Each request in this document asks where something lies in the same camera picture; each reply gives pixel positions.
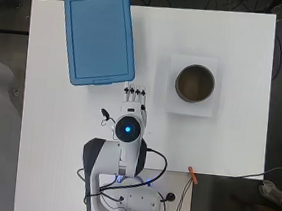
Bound thin black cable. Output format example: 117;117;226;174
270;33;282;82

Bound thin dark wires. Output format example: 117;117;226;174
170;177;194;211

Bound person's shoe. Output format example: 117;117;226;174
256;178;282;207

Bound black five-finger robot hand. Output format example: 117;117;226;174
119;81;151;122

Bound blue plastic box lid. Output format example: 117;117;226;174
56;0;143;92

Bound black round knob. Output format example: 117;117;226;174
165;191;177;204

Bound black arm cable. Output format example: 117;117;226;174
73;141;171;210

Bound grey cable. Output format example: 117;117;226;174
233;160;282;184

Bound orange clip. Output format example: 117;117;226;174
186;165;200;185

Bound white flat stand box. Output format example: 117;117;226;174
164;52;220;120

